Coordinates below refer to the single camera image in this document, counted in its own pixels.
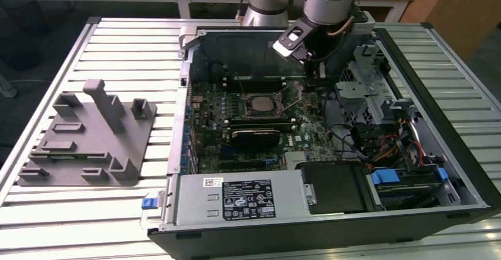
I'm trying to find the metal socket cover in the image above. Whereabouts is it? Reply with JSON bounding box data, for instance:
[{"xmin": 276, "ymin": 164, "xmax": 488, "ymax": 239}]
[{"xmin": 276, "ymin": 81, "xmax": 308, "ymax": 104}]

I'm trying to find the silver CPU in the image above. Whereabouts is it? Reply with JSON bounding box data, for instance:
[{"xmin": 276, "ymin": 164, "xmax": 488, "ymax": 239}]
[{"xmin": 249, "ymin": 95, "xmax": 277, "ymax": 113}]

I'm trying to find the silver drive cage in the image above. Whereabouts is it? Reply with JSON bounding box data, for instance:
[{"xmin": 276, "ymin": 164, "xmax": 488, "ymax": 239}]
[{"xmin": 332, "ymin": 44, "xmax": 396, "ymax": 126}]

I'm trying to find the wooden cabinet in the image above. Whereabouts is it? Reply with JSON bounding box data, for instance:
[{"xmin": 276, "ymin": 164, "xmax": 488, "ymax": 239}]
[{"xmin": 401, "ymin": 0, "xmax": 501, "ymax": 60}]

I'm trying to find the black graphics card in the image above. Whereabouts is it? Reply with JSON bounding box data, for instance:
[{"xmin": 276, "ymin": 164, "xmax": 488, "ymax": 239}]
[{"xmin": 229, "ymin": 129, "xmax": 283, "ymax": 150}]

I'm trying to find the green motherboard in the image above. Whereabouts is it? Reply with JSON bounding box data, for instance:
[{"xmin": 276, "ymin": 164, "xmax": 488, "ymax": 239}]
[{"xmin": 187, "ymin": 79, "xmax": 343, "ymax": 175}]

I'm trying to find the silver chipset heatsink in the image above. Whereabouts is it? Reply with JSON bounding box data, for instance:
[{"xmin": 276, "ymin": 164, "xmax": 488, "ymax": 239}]
[{"xmin": 284, "ymin": 151, "xmax": 308, "ymax": 166}]

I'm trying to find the black expansion slot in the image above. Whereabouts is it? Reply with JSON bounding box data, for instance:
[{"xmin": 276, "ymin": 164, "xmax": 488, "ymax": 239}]
[{"xmin": 219, "ymin": 160, "xmax": 275, "ymax": 169}]

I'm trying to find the hard disk in blue carrier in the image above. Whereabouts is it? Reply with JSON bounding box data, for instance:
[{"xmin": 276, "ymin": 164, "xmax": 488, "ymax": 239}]
[{"xmin": 365, "ymin": 167, "xmax": 463, "ymax": 211}]

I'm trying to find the black plastic shroud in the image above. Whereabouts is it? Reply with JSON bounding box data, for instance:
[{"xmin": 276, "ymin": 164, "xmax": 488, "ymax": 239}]
[{"xmin": 299, "ymin": 161, "xmax": 377, "ymax": 215}]

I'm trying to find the silver power supply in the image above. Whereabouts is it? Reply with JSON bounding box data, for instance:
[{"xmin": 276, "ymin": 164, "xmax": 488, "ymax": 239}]
[{"xmin": 167, "ymin": 170, "xmax": 313, "ymax": 226}]

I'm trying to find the black PC case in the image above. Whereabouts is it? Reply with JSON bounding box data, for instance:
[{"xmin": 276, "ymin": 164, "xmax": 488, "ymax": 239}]
[{"xmin": 140, "ymin": 22, "xmax": 501, "ymax": 260}]

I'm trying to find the grey parts rack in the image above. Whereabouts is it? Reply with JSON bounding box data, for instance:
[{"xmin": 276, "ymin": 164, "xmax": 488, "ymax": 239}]
[{"xmin": 16, "ymin": 79, "xmax": 159, "ymax": 187}]

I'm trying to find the grey chair leg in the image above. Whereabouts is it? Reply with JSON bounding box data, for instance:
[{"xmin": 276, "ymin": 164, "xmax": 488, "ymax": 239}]
[{"xmin": 0, "ymin": 73, "xmax": 18, "ymax": 98}]

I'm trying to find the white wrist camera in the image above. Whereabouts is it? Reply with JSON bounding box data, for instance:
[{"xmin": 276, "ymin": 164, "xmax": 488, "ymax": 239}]
[
  {"xmin": 349, "ymin": 9, "xmax": 376, "ymax": 35},
  {"xmin": 272, "ymin": 25, "xmax": 315, "ymax": 58}
]

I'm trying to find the orange wire bundle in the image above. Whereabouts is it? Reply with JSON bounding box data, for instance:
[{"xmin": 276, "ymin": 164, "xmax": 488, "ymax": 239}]
[{"xmin": 365, "ymin": 145, "xmax": 399, "ymax": 168}]

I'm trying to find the red wire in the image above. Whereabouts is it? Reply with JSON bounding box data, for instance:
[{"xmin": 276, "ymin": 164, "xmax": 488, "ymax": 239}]
[{"xmin": 415, "ymin": 141, "xmax": 428, "ymax": 167}]

